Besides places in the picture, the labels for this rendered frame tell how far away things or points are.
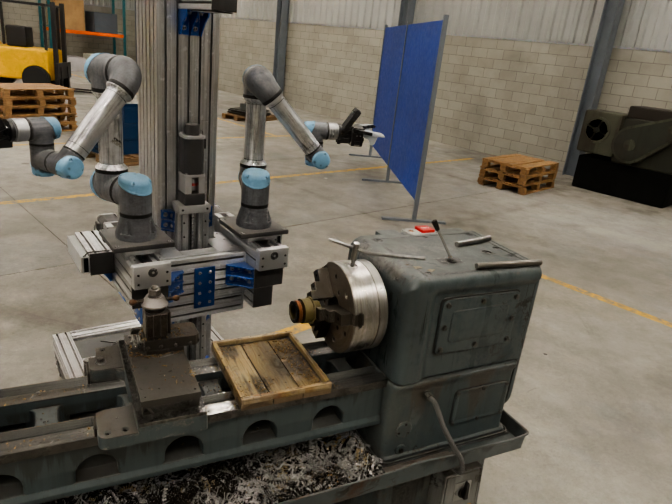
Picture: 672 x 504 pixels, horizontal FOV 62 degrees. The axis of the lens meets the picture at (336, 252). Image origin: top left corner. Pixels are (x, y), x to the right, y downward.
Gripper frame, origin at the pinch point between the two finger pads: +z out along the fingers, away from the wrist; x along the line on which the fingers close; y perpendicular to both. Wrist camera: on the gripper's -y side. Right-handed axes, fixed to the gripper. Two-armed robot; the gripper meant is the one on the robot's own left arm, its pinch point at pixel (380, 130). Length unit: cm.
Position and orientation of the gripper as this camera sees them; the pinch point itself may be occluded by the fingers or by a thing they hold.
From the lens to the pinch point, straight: 258.4
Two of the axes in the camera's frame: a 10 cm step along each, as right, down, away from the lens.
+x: 2.1, 4.8, -8.5
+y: -1.3, 8.7, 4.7
